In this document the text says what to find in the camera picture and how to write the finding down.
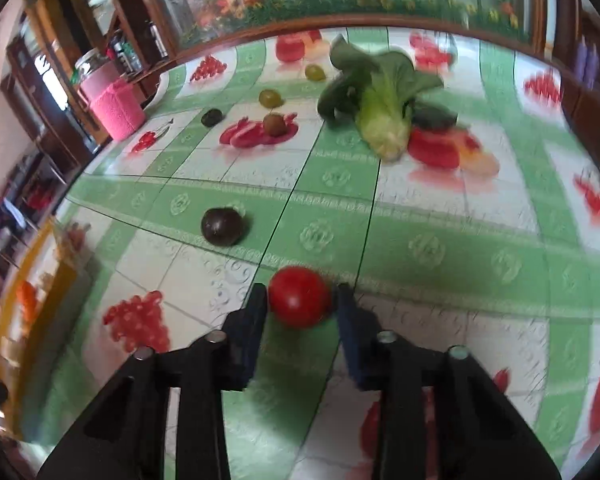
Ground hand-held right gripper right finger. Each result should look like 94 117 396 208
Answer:
336 283 563 480

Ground fruit print green tablecloth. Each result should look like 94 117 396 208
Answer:
10 25 600 480

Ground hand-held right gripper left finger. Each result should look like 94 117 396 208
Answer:
37 284 269 480

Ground purple bottles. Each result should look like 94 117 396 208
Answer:
575 35 600 92

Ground dark purple passion fruit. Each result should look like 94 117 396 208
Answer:
201 207 245 247

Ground orange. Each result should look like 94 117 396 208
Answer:
15 280 38 323

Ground white foam box yellow rim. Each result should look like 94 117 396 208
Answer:
0 217 88 443

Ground small brown plum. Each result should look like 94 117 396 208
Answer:
263 113 288 137

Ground green bok choy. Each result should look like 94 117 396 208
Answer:
316 35 446 162

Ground pink bottle with knitted sleeve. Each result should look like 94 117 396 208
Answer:
75 49 147 142

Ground red tomato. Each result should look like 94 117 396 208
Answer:
267 266 333 330

